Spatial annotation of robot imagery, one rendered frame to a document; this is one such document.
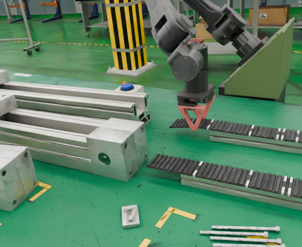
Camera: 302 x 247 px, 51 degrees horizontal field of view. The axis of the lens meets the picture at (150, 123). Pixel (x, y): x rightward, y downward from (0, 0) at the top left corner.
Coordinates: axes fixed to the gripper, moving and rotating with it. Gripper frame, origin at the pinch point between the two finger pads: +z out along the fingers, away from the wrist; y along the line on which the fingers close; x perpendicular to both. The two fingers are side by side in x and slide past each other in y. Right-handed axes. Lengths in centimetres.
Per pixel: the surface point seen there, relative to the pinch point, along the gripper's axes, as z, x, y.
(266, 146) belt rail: 2.8, 17.2, 1.9
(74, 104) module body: -3.8, -35.1, 5.3
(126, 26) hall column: 21, -186, -268
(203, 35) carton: 72, -159, -475
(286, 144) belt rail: 1.5, 21.5, 1.9
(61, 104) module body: -2.6, -41.2, 4.2
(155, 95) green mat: 3.4, -23.8, -23.0
